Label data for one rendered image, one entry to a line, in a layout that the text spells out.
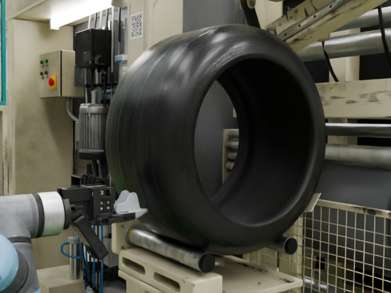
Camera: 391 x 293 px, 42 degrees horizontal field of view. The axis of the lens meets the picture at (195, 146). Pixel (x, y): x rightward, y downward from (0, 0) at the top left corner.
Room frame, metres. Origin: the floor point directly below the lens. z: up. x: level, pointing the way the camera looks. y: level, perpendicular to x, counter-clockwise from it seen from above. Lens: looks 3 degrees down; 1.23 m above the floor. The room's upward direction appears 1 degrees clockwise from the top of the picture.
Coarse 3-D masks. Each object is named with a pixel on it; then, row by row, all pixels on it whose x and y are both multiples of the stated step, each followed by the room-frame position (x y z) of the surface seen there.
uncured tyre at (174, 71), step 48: (192, 48) 1.14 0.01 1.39; (240, 48) 1.18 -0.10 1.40; (288, 48) 1.29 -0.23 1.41; (144, 96) 1.13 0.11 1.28; (192, 96) 1.10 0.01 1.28; (240, 96) 1.54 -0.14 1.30; (288, 96) 1.47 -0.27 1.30; (144, 144) 1.09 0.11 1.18; (192, 144) 1.09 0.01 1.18; (240, 144) 1.57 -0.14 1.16; (288, 144) 1.51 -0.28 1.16; (144, 192) 1.13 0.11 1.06; (192, 192) 1.10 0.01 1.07; (240, 192) 1.54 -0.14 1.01; (288, 192) 1.44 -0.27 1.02; (192, 240) 1.15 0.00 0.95; (240, 240) 1.19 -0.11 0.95
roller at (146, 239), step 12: (132, 228) 1.42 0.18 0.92; (132, 240) 1.39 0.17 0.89; (144, 240) 1.34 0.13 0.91; (156, 240) 1.30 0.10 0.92; (168, 240) 1.28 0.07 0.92; (156, 252) 1.30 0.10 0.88; (168, 252) 1.24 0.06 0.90; (180, 252) 1.20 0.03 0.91; (192, 252) 1.18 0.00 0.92; (204, 252) 1.16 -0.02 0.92; (192, 264) 1.16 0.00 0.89; (204, 264) 1.14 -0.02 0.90
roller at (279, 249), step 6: (276, 240) 1.33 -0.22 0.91; (282, 240) 1.32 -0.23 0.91; (288, 240) 1.31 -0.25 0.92; (294, 240) 1.32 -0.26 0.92; (270, 246) 1.35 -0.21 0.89; (276, 246) 1.33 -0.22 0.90; (282, 246) 1.31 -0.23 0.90; (288, 246) 1.30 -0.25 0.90; (294, 246) 1.32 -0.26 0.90; (282, 252) 1.33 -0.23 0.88; (288, 252) 1.31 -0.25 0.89; (294, 252) 1.32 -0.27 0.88
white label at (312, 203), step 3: (315, 195) 1.37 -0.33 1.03; (318, 195) 1.35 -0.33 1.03; (312, 198) 1.37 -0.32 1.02; (315, 198) 1.35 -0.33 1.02; (312, 201) 1.36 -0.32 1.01; (315, 201) 1.34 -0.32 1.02; (309, 204) 1.36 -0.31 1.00; (312, 204) 1.35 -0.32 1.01; (306, 207) 1.37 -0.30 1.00; (309, 207) 1.35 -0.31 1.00; (312, 207) 1.34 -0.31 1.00; (306, 210) 1.35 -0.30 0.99; (309, 210) 1.34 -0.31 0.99
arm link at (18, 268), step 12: (0, 240) 0.78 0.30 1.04; (0, 252) 0.77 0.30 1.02; (12, 252) 0.78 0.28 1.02; (0, 264) 0.76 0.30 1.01; (12, 264) 0.77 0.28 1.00; (24, 264) 0.85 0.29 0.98; (0, 276) 0.76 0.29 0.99; (12, 276) 0.79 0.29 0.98; (24, 276) 0.85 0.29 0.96; (0, 288) 0.78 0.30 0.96; (12, 288) 0.82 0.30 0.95
